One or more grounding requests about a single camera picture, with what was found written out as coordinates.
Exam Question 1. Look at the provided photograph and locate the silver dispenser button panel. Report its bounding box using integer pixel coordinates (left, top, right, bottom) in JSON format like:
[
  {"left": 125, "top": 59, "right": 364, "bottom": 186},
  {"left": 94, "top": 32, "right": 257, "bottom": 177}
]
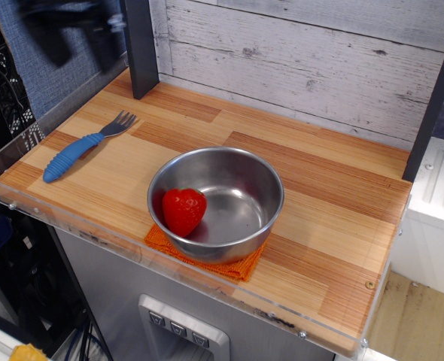
[{"left": 138, "top": 294, "right": 231, "bottom": 360}]

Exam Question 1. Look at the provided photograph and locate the orange cloth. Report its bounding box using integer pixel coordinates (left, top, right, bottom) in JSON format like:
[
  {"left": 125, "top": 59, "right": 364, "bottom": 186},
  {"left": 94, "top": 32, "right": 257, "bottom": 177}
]
[{"left": 144, "top": 225, "right": 266, "bottom": 282}]

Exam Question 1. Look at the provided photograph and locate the dark right shelf post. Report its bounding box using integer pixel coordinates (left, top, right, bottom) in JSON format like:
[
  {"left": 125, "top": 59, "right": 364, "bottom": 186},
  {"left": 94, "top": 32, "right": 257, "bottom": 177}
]
[{"left": 402, "top": 60, "right": 444, "bottom": 182}]

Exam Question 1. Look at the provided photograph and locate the blue handled metal fork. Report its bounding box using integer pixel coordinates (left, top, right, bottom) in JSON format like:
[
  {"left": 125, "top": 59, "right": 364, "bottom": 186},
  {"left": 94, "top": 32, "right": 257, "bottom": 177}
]
[{"left": 42, "top": 111, "right": 136, "bottom": 183}]

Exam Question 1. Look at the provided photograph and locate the red toy strawberry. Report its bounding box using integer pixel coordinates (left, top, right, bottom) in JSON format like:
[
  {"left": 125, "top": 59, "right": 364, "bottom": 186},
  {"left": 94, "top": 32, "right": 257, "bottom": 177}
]
[{"left": 162, "top": 188, "right": 207, "bottom": 237}]

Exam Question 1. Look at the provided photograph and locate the white ribbed appliance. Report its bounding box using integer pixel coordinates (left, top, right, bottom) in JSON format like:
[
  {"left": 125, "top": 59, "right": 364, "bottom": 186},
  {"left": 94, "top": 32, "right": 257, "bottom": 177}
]
[{"left": 390, "top": 138, "right": 444, "bottom": 293}]

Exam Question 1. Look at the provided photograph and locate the stainless steel bowl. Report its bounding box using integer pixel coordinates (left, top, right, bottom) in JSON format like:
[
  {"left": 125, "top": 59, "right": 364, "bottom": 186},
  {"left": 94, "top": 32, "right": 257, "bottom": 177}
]
[{"left": 147, "top": 147, "right": 284, "bottom": 264}]

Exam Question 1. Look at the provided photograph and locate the dark shelf post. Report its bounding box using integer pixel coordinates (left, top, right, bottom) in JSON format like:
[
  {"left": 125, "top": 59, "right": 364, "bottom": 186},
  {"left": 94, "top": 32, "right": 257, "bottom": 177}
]
[
  {"left": 402, "top": 60, "right": 444, "bottom": 182},
  {"left": 120, "top": 0, "right": 160, "bottom": 99}
]

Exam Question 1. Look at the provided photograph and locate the black crate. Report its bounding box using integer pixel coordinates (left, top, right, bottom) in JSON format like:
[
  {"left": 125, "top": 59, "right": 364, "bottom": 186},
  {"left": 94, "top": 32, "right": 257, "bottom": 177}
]
[{"left": 0, "top": 29, "right": 35, "bottom": 149}]

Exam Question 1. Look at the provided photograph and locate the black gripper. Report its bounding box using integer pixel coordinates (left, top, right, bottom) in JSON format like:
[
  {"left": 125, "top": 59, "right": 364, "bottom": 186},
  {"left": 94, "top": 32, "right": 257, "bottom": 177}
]
[{"left": 19, "top": 1, "right": 126, "bottom": 73}]

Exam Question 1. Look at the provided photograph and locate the dark left shelf post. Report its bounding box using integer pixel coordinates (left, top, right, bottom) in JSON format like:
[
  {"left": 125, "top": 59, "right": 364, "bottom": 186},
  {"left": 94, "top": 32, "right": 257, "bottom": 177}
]
[{"left": 120, "top": 0, "right": 160, "bottom": 99}]

